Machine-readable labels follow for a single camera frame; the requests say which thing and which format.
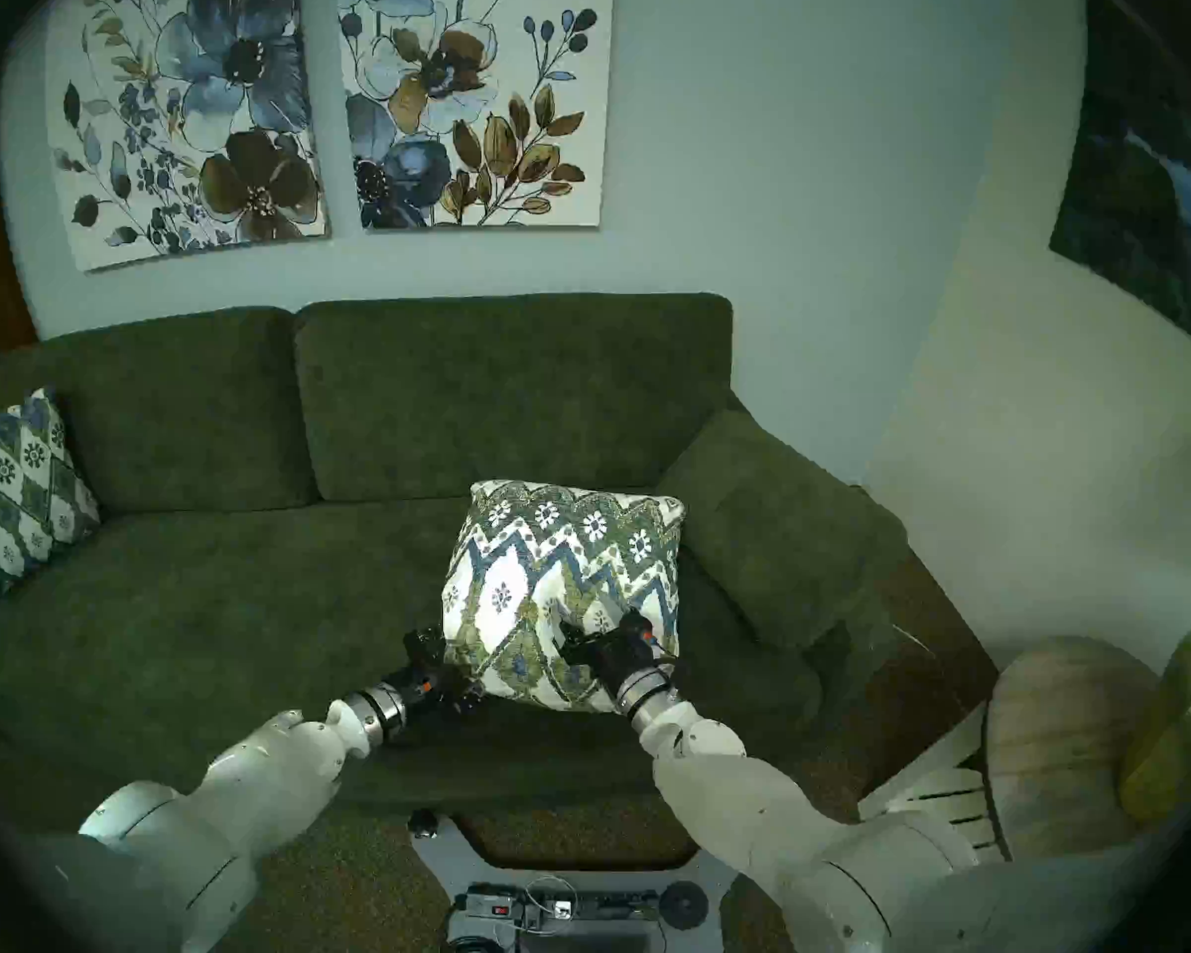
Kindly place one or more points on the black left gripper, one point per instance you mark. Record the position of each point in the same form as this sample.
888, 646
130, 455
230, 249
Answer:
429, 678

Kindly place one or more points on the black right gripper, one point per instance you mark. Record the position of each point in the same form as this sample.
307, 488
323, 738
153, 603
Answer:
615, 653

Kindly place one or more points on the patterned green white cushion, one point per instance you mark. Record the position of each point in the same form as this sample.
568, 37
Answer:
536, 584
20, 494

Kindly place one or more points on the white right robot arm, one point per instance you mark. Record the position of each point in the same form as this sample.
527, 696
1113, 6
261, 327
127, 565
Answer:
754, 812

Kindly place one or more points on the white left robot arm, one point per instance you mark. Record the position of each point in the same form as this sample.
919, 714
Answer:
268, 772

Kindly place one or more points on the wide green sofa back cushion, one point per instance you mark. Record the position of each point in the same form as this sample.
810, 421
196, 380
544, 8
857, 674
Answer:
506, 385

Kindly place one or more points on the narrow green sofa back cushion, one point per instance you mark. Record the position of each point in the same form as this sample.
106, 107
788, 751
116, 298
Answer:
159, 415

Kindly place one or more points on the black base knob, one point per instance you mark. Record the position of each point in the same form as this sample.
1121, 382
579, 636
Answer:
423, 822

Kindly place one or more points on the green sofa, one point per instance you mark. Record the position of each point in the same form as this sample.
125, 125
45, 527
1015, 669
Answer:
258, 604

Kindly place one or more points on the green sofa armrest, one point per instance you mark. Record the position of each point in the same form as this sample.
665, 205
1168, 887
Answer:
814, 554

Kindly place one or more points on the black power strip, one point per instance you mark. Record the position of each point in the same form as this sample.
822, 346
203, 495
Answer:
605, 904

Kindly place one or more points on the black round disc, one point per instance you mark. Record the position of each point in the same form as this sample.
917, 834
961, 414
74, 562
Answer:
683, 903

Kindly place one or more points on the white slatted chair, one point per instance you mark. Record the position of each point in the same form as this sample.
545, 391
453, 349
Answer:
943, 792

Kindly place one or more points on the round wooden side table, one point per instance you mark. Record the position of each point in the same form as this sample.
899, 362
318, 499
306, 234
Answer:
1052, 743

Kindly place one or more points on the floral painting brown leaves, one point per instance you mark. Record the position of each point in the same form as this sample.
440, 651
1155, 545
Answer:
466, 97

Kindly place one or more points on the floral painting dark brown flower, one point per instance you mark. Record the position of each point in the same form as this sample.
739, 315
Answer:
189, 117

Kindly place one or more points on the gold vase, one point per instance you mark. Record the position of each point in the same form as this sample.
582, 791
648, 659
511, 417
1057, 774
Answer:
1181, 723

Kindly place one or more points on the waterfall landscape picture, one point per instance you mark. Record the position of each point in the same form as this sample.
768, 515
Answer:
1141, 187

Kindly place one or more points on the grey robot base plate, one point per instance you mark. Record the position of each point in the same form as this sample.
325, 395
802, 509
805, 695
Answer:
447, 862

